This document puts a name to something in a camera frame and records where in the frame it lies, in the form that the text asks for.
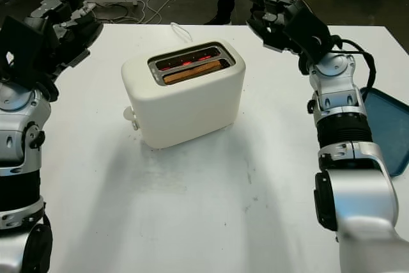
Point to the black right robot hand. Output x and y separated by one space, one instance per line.
271 30

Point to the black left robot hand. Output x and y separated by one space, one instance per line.
76 27

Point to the brown toast slice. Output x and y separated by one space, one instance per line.
191 71

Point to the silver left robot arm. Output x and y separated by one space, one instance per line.
16 145

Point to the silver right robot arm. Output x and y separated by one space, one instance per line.
351 190

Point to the white two-slot toaster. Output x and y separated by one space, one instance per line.
188 106

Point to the blue plastic tray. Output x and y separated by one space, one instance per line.
390 132

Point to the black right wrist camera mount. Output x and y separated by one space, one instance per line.
308 33

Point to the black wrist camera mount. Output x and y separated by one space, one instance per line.
22 49
308 33

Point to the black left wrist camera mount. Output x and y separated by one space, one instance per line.
22 49

